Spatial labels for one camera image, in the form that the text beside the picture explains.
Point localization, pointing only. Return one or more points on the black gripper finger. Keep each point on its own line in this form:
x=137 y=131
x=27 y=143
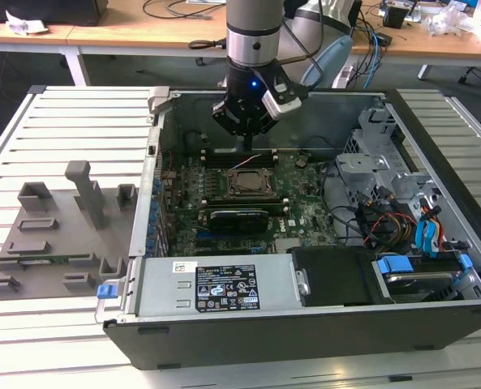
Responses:
x=226 y=117
x=264 y=125

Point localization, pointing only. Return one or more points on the silver CPU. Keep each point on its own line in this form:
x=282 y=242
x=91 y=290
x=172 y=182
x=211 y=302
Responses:
x=251 y=181

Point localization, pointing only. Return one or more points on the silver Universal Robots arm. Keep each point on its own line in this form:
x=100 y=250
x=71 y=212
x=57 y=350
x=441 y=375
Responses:
x=254 y=24

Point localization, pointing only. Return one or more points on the black RAM slot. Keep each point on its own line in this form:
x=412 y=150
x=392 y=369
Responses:
x=212 y=152
x=277 y=207
x=244 y=199
x=212 y=161
x=244 y=203
x=212 y=165
x=212 y=156

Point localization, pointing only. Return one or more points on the round black component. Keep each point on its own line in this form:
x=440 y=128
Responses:
x=192 y=140

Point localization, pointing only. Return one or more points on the black caster wheel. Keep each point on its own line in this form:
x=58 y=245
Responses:
x=200 y=61

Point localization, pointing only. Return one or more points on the coin cell battery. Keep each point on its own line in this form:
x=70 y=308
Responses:
x=301 y=162

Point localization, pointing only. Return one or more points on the grey plastic case latch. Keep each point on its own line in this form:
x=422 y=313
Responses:
x=159 y=99

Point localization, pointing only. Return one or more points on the green motherboard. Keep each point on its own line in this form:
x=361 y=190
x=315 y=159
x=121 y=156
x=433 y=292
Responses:
x=305 y=210

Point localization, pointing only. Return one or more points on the black graphics card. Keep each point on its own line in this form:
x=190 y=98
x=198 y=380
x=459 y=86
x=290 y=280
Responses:
x=236 y=221

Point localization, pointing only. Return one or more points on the grey metal drive cage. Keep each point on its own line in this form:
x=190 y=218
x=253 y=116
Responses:
x=359 y=163

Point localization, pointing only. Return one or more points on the long wooden desk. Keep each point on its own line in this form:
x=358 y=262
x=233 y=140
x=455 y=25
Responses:
x=143 y=32

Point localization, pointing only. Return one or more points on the small silver heatsink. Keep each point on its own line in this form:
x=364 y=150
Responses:
x=287 y=245

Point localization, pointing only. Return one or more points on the small black adapter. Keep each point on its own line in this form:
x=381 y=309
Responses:
x=385 y=39

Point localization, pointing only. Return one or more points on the black plastic shroud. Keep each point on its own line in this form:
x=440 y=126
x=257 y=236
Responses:
x=337 y=275

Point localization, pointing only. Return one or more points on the small black box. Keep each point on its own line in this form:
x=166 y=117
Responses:
x=396 y=18

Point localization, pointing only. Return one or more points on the grey power supply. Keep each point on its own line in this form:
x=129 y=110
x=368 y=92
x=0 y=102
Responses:
x=159 y=283

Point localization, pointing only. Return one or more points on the hard disk in blue carrier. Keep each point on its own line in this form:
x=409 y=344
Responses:
x=394 y=266

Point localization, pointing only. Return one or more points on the grey parts rack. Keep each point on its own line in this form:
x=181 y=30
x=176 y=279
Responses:
x=74 y=251

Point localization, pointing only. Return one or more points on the clear plastic bag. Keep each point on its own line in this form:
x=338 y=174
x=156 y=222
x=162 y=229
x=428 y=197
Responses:
x=447 y=20

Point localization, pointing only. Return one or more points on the large black box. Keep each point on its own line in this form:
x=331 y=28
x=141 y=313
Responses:
x=41 y=10

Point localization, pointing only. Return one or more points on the black PC case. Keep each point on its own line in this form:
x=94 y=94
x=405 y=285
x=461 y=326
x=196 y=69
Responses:
x=264 y=336

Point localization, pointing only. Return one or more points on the blue plastic latch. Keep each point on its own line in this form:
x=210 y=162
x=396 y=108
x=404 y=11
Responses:
x=105 y=292

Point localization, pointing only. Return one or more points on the crumpled white paper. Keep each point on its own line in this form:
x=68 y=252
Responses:
x=25 y=24

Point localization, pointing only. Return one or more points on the green RAM stick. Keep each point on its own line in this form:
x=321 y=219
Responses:
x=41 y=260

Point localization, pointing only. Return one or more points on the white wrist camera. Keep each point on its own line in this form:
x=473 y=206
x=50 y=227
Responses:
x=282 y=109

